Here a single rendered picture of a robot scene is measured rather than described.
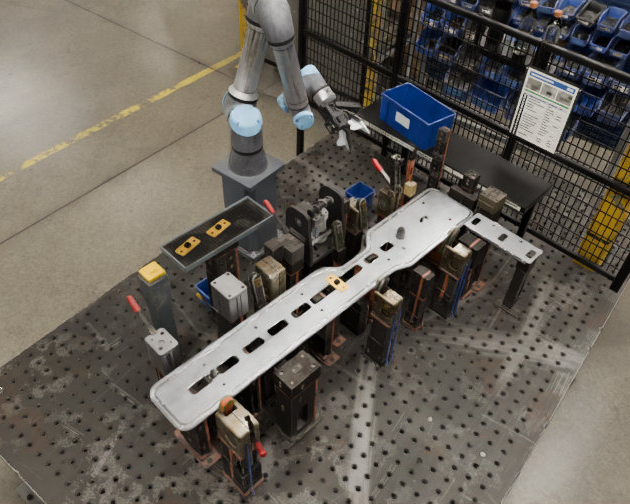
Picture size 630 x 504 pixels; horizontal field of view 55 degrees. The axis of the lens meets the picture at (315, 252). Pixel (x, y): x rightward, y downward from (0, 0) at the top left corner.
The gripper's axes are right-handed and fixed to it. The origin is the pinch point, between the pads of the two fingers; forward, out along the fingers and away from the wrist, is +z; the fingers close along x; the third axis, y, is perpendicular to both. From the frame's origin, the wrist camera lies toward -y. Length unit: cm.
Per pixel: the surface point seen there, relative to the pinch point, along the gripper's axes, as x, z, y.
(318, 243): -11.4, 22.9, 35.0
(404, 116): -8.7, -1.5, -35.3
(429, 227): 4.9, 41.8, 0.6
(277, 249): 0, 17, 57
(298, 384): 16, 54, 85
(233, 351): 1, 36, 90
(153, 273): -2, 2, 96
